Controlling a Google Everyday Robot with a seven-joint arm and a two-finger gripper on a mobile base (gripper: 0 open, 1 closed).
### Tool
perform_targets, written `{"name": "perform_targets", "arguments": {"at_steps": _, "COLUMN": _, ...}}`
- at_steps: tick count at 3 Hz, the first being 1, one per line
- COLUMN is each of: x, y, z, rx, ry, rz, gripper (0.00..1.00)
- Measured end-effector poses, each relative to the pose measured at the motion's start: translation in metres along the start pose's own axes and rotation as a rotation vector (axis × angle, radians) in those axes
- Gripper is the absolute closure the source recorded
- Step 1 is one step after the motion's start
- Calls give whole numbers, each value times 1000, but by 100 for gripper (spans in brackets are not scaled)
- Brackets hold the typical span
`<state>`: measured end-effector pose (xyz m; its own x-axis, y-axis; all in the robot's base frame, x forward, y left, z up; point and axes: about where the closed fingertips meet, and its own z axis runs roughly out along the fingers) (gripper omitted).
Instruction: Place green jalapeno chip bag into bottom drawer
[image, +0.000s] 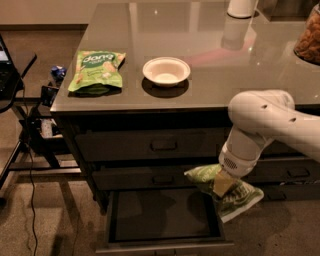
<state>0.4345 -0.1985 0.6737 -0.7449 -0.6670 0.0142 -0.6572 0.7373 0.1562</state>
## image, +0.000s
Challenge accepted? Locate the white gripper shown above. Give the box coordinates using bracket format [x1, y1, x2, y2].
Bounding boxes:
[213, 143, 259, 197]

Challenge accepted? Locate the green jalapeno chip bag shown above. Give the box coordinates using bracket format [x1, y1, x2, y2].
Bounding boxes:
[185, 164, 264, 223]

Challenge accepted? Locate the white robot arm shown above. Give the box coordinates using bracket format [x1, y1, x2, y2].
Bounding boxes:
[213, 90, 320, 197]

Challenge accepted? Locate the middle right drawer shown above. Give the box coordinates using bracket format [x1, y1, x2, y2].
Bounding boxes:
[245, 158, 320, 183]

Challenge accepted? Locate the bottom right drawer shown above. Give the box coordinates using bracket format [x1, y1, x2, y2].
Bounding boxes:
[260, 184, 320, 201]

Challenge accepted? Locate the top left drawer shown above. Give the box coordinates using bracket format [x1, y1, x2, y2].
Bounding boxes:
[75, 128, 225, 162]

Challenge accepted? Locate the middle left drawer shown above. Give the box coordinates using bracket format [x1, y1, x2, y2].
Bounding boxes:
[92, 165, 196, 190]

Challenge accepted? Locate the top right drawer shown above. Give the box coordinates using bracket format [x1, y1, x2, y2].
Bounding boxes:
[262, 141, 299, 157]

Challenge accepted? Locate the open bottom drawer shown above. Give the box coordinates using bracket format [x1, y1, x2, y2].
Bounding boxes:
[96, 187, 233, 256]

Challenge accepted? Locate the dark grey drawer cabinet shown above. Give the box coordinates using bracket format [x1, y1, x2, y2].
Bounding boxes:
[51, 0, 320, 256]

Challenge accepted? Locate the light green dang snack bag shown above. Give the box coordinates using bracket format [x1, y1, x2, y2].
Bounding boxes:
[68, 50, 126, 95]

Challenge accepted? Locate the white paper bowl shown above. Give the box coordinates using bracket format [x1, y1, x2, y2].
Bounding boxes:
[142, 57, 191, 87]

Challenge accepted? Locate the clear jar of snacks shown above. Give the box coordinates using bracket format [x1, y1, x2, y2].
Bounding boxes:
[294, 4, 320, 65]

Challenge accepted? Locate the white cylindrical container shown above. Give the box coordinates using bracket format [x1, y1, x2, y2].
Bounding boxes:
[227, 0, 257, 19]

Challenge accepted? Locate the small dark screen device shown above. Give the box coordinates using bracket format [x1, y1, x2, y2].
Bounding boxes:
[41, 86, 59, 107]

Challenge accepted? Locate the blue small object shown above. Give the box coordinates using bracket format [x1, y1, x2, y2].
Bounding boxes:
[51, 66, 67, 81]

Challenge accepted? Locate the black side desk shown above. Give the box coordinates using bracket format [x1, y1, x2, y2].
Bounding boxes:
[0, 51, 82, 189]

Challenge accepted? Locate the black hanging cable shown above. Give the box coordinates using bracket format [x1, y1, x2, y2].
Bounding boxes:
[20, 79, 40, 256]

